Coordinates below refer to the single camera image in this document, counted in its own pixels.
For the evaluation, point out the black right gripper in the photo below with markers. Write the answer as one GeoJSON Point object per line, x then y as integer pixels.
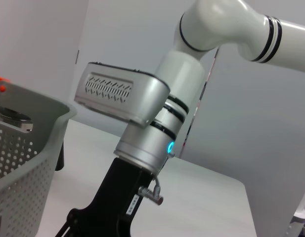
{"type": "Point", "coordinates": [112, 197]}

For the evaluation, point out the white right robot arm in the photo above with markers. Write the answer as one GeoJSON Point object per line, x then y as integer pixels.
{"type": "Point", "coordinates": [191, 61]}

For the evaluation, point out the grey perforated storage bin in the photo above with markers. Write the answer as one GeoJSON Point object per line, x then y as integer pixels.
{"type": "Point", "coordinates": [31, 160]}

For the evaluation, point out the silver right wrist stub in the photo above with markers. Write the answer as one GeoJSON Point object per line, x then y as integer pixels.
{"type": "Point", "coordinates": [152, 193]}

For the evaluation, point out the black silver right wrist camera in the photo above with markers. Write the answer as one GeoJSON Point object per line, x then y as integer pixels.
{"type": "Point", "coordinates": [122, 93]}

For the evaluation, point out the white curved stand post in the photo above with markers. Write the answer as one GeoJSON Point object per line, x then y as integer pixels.
{"type": "Point", "coordinates": [298, 217]}

